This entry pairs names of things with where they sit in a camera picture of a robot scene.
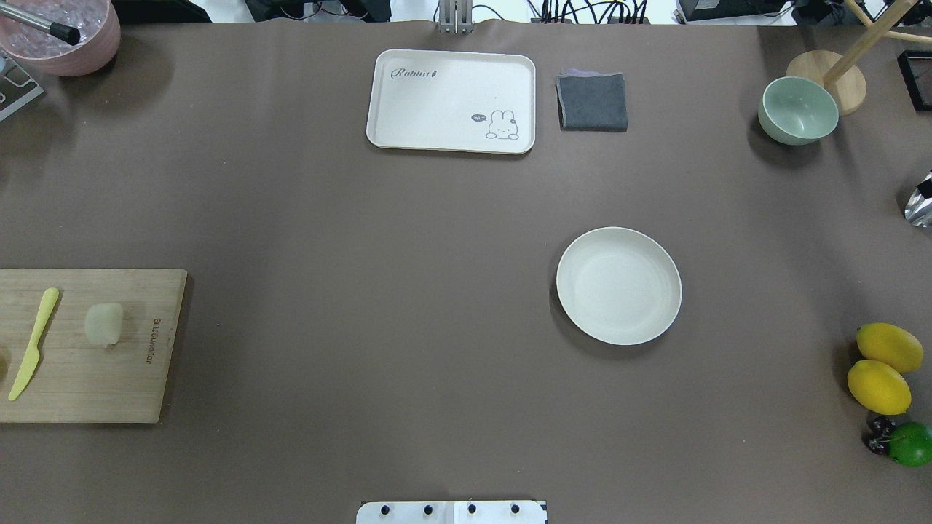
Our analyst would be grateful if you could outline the cream round plate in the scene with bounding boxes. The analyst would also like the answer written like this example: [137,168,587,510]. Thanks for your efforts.
[555,226,683,346]

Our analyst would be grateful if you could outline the white steamed bun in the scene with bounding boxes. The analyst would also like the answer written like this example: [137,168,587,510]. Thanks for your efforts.
[84,302,124,347]

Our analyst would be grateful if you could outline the cream rabbit serving tray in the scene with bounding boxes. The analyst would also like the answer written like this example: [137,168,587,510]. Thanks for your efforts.
[366,49,536,155]

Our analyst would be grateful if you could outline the black framed tray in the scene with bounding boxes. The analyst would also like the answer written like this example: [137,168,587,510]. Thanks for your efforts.
[896,50,931,111]

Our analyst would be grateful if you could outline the folded grey cloth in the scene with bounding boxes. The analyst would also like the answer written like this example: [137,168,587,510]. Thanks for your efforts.
[555,69,629,132]

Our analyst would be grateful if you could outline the pale green bowl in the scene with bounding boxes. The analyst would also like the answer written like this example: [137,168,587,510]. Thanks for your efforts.
[757,76,841,146]

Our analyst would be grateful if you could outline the bamboo cutting board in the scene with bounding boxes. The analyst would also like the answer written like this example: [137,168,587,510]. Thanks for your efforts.
[1,269,189,424]

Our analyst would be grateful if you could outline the wooden mug tree stand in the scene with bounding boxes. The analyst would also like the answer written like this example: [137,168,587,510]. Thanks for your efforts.
[786,1,931,116]

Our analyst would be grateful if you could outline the upper yellow lemon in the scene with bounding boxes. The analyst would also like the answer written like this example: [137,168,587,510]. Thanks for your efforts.
[856,322,925,373]

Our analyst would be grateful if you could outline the yellow lemon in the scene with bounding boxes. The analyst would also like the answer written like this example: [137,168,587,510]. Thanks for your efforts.
[856,322,925,373]
[846,360,912,416]

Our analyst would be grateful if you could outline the lower yellow lemon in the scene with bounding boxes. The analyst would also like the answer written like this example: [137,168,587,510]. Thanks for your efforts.
[846,360,912,416]

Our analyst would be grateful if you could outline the pink bowl with ice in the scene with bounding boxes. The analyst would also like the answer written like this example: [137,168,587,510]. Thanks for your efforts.
[1,1,121,76]

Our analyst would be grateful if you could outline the yellow plastic knife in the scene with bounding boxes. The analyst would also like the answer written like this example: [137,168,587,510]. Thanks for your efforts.
[7,287,60,402]

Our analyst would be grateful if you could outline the dark cherries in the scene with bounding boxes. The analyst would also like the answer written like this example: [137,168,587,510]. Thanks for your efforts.
[863,415,898,456]

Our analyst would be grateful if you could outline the silver metal scoop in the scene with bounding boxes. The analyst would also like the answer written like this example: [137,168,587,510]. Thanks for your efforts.
[903,170,932,228]

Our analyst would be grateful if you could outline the metal scoop black tip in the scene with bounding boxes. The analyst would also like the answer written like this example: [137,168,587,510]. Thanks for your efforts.
[1,1,81,46]

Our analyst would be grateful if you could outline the green lime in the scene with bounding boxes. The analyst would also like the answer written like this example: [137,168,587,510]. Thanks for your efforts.
[889,421,931,467]

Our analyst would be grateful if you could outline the white cup rack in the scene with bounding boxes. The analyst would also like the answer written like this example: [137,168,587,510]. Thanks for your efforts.
[0,51,44,122]

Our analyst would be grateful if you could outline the aluminium camera post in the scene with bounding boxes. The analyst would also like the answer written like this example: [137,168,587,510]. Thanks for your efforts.
[437,0,475,34]

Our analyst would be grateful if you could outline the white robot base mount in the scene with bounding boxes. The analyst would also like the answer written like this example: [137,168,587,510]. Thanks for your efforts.
[355,500,548,523]

